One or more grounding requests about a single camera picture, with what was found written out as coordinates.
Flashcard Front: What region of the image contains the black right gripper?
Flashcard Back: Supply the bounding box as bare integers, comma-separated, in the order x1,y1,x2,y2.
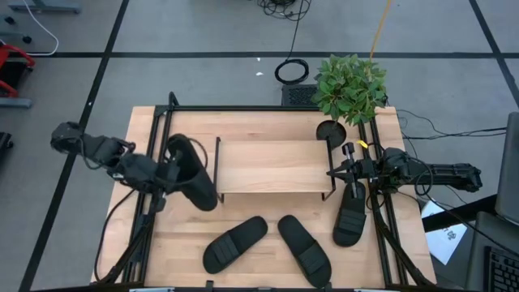
326,141,387,200

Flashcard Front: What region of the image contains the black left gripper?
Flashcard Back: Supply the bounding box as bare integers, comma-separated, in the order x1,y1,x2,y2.
117,148,184,212

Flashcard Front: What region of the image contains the black rubber slide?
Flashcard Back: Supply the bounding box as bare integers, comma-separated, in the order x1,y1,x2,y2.
202,215,269,275
277,214,332,290
332,180,368,247
165,132,219,213

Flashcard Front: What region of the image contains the wooden shelf with black legs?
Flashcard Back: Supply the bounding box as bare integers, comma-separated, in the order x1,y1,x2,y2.
212,136,337,204

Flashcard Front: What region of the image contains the black plant pot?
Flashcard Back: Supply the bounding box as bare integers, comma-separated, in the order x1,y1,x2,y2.
315,119,348,150

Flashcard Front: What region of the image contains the green leafy plant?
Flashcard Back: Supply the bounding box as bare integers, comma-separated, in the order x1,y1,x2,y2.
310,53,388,127

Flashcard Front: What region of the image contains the white paper sheet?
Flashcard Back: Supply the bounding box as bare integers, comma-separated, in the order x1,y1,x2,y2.
420,200,468,266

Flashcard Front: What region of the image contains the black desk edge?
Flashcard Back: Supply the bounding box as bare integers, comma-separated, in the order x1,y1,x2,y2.
421,193,498,233

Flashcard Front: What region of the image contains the grey metal furniture foot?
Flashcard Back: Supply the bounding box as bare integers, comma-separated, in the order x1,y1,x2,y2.
0,97,32,109
7,0,82,15

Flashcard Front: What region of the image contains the grey laptop with black keyboard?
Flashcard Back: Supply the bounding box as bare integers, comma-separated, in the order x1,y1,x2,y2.
464,210,519,292

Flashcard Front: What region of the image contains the grey monitor back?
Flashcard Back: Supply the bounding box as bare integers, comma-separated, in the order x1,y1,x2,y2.
494,111,519,226

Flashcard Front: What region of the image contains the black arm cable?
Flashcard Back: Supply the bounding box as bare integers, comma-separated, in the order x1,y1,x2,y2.
93,188,137,283

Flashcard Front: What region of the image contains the black aluminium frame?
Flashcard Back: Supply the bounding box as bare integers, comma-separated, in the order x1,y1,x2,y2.
95,91,437,291

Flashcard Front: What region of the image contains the coiled black cable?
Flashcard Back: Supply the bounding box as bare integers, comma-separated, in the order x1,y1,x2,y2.
274,0,312,86

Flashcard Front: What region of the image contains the orange cable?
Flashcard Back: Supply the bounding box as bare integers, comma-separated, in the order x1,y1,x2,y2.
368,0,394,62

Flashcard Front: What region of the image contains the black floor cable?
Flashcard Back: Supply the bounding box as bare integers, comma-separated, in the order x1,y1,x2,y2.
395,109,508,141

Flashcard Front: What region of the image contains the tangled black cable bundle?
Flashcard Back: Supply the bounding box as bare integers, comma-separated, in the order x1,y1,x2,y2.
257,0,312,21

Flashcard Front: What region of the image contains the red chair frame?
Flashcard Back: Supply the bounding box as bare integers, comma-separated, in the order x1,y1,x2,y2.
0,43,36,98

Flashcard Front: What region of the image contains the white cable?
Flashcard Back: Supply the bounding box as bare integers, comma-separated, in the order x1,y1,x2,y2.
22,0,60,57

